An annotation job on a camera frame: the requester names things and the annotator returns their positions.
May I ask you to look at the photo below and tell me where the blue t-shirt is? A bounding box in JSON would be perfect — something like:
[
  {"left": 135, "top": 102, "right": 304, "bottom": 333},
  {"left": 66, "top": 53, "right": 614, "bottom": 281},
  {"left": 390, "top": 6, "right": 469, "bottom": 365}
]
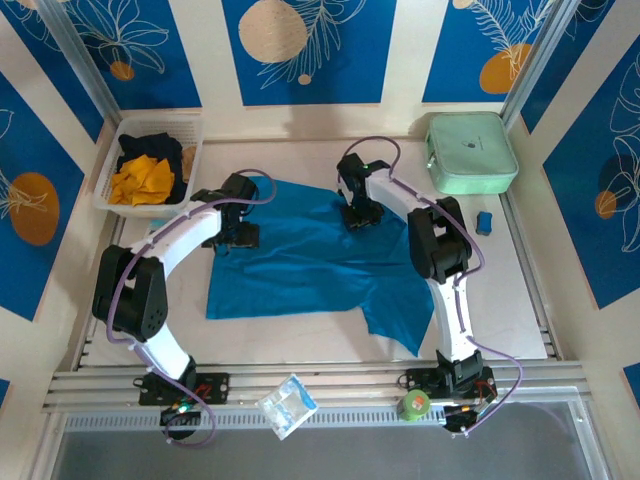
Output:
[{"left": 205, "top": 175, "right": 435, "bottom": 359}]

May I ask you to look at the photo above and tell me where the white plastic mesh basket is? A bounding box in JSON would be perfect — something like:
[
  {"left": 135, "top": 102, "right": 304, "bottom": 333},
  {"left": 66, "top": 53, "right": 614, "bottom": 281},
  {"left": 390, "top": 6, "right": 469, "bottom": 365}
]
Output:
[{"left": 92, "top": 113, "right": 206, "bottom": 220}]

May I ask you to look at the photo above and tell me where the dark navy t-shirt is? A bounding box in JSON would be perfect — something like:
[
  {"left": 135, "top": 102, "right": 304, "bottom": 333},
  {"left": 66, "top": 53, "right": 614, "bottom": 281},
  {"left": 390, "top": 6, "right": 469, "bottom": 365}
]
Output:
[{"left": 117, "top": 132, "right": 189, "bottom": 205}]

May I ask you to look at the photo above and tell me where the yellow t-shirt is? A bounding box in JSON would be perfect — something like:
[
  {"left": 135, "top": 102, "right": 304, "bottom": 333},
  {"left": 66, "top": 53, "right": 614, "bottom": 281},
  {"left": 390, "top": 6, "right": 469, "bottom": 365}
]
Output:
[{"left": 108, "top": 154, "right": 176, "bottom": 206}]

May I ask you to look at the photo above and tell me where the mint green zip case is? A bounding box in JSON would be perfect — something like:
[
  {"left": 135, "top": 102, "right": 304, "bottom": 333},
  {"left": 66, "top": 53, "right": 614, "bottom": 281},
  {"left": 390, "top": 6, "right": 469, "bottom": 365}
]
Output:
[{"left": 424, "top": 110, "right": 520, "bottom": 195}]

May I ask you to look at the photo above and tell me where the black controller board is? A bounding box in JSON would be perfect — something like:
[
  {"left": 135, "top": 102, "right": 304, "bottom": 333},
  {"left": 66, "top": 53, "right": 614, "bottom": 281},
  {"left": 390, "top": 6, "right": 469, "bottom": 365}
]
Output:
[
  {"left": 159, "top": 403, "right": 202, "bottom": 429},
  {"left": 442, "top": 399, "right": 490, "bottom": 437}
]

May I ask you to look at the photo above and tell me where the clear plastic bag blue print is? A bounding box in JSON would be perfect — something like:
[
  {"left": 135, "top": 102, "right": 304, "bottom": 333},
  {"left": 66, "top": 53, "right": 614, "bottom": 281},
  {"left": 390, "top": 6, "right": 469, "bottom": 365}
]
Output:
[{"left": 255, "top": 373, "right": 320, "bottom": 441}]

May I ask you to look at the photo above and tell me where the green tape roll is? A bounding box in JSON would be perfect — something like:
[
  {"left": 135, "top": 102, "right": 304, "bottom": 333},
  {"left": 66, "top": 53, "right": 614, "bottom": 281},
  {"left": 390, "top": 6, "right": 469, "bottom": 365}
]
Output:
[{"left": 396, "top": 389, "right": 431, "bottom": 424}]

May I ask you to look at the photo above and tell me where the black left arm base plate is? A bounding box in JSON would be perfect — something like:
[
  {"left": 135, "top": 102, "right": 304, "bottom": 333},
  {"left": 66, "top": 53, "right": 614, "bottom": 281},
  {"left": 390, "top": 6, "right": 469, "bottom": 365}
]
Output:
[{"left": 132, "top": 371, "right": 231, "bottom": 407}]

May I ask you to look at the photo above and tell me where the aluminium rail frame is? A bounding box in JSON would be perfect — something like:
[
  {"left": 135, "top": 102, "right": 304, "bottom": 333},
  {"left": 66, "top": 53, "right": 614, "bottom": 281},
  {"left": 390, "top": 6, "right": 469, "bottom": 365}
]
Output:
[{"left": 42, "top": 360, "right": 586, "bottom": 415}]

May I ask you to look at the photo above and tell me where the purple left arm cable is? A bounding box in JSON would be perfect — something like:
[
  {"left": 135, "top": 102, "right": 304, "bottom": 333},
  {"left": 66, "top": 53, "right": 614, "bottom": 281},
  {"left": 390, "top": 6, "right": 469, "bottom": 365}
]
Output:
[{"left": 107, "top": 169, "right": 278, "bottom": 449}]

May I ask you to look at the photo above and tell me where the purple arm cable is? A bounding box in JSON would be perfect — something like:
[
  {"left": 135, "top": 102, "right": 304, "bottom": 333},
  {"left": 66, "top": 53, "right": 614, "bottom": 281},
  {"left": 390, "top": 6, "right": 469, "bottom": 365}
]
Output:
[
  {"left": 342, "top": 135, "right": 525, "bottom": 436},
  {"left": 107, "top": 169, "right": 278, "bottom": 449}
]

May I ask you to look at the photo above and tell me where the aluminium corner post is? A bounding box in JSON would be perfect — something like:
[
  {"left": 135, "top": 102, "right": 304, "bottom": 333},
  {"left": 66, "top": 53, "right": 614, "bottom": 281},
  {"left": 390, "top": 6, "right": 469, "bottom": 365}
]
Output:
[
  {"left": 499, "top": 0, "right": 579, "bottom": 127},
  {"left": 37, "top": 0, "right": 122, "bottom": 119}
]

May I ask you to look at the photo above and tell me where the grey slotted cable duct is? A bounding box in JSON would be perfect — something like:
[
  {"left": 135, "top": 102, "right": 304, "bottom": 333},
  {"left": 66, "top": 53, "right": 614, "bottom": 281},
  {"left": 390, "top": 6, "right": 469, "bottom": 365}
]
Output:
[{"left": 63, "top": 405, "right": 576, "bottom": 432}]

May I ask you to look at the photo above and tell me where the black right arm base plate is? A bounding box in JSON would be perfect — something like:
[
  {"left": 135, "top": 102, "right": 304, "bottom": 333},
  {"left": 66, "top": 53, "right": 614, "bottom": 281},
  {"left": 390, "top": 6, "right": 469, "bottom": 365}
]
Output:
[{"left": 397, "top": 367, "right": 499, "bottom": 402}]

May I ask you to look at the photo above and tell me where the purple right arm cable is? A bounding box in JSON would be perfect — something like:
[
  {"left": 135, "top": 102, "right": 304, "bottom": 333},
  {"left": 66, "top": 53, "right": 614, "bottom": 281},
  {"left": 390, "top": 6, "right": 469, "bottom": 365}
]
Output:
[{"left": 342, "top": 135, "right": 525, "bottom": 436}]

